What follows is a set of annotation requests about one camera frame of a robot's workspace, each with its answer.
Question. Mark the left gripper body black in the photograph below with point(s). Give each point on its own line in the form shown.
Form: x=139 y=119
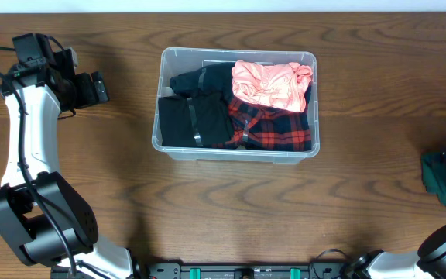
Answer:
x=77 y=91

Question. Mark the dark green garment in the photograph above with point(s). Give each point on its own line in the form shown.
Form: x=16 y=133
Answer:
x=433 y=174

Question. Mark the black banded cloth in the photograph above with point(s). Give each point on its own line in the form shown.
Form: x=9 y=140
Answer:
x=198 y=121
x=215 y=78

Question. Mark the red navy plaid shirt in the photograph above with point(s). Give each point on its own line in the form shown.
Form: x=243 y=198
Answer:
x=259 y=127

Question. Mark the pink garment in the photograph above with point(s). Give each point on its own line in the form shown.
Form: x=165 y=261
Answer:
x=280 y=86

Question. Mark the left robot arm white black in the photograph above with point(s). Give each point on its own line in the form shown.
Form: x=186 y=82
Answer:
x=42 y=218

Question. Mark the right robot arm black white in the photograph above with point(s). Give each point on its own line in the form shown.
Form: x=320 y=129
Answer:
x=430 y=259

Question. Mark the clear plastic storage bin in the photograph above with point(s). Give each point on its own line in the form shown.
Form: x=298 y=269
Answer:
x=178 y=60

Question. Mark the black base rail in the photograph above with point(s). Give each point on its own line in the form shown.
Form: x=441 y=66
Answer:
x=206 y=271

